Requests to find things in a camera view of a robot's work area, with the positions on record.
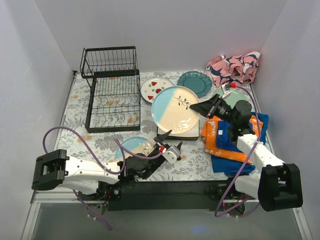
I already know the mint green plate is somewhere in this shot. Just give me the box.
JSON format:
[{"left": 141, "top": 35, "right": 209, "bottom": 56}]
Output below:
[{"left": 213, "top": 87, "right": 247, "bottom": 108}]

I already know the cream blue leaf plate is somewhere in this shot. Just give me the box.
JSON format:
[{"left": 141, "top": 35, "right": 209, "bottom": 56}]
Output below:
[{"left": 115, "top": 136, "right": 155, "bottom": 162}]

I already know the teal scalloped plate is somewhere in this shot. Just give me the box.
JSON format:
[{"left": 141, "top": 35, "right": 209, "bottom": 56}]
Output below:
[{"left": 177, "top": 71, "right": 213, "bottom": 97}]

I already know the cream round plate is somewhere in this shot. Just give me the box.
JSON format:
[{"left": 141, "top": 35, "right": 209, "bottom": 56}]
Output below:
[{"left": 151, "top": 85, "right": 200, "bottom": 135}]

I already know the white green rimmed plate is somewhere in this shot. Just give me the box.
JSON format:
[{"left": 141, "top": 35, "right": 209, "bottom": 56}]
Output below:
[{"left": 140, "top": 77, "right": 174, "bottom": 104}]

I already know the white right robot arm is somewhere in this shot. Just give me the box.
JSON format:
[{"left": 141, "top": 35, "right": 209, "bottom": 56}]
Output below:
[{"left": 190, "top": 94, "right": 303, "bottom": 212}]

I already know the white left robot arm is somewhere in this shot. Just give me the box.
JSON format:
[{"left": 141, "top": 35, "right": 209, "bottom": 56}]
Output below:
[{"left": 31, "top": 132, "right": 182, "bottom": 200}]

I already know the orange white cloth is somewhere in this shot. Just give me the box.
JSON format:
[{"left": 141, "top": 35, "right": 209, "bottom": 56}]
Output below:
[{"left": 201, "top": 112, "right": 269, "bottom": 163}]

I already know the floral table mat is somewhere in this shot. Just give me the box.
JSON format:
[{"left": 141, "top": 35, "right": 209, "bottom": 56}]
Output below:
[{"left": 48, "top": 70, "right": 280, "bottom": 183}]

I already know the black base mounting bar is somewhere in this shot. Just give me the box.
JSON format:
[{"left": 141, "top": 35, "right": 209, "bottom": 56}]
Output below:
[{"left": 77, "top": 180, "right": 248, "bottom": 212}]

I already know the pink navy patterned cloth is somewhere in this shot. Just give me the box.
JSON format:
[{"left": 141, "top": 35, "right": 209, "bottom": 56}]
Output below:
[{"left": 204, "top": 51, "right": 261, "bottom": 88}]

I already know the blue cloth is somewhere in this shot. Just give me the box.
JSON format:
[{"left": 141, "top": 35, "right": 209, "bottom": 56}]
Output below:
[{"left": 205, "top": 112, "right": 269, "bottom": 177}]

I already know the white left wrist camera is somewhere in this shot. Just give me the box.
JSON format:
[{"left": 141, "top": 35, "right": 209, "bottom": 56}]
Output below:
[{"left": 159, "top": 145, "right": 181, "bottom": 164}]

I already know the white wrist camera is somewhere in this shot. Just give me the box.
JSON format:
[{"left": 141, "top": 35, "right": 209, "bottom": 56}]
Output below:
[
  {"left": 159, "top": 145, "right": 181, "bottom": 164},
  {"left": 220, "top": 84, "right": 234, "bottom": 100}
]

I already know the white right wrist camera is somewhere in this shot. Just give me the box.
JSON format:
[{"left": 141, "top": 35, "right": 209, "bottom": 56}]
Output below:
[{"left": 220, "top": 84, "right": 234, "bottom": 100}]

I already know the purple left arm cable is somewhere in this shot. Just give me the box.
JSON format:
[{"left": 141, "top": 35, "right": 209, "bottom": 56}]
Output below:
[{"left": 42, "top": 126, "right": 166, "bottom": 231}]

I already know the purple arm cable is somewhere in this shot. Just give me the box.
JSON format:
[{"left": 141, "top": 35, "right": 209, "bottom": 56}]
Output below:
[
  {"left": 214, "top": 83, "right": 262, "bottom": 218},
  {"left": 42, "top": 126, "right": 166, "bottom": 231}
]

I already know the black wire dish rack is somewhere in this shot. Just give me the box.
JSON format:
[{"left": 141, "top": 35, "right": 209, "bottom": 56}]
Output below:
[{"left": 79, "top": 46, "right": 141, "bottom": 134}]

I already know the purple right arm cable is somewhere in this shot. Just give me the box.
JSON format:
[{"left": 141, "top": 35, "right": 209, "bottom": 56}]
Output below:
[{"left": 214, "top": 83, "right": 262, "bottom": 218}]

